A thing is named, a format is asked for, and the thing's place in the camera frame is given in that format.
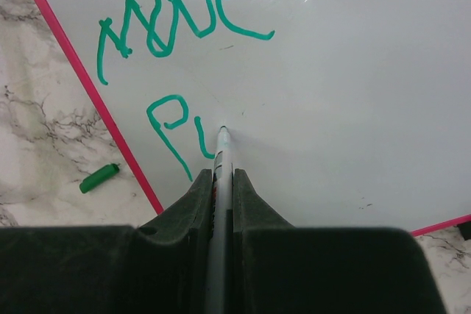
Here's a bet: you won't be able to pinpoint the pink framed whiteboard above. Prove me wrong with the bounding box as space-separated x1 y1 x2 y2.
34 0 470 234

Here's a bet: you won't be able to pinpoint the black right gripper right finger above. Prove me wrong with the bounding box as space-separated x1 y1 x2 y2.
231 169 446 313

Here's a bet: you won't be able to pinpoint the black whiteboard clip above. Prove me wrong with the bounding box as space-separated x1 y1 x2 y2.
457 221 471 240

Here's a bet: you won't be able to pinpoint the white marker pen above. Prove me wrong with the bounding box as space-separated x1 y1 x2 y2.
205 126 233 313

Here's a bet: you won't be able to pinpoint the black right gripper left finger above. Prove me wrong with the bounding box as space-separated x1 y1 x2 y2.
1 169 212 313

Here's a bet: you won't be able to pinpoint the green marker cap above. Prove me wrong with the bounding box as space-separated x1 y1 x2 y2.
79 163 120 193

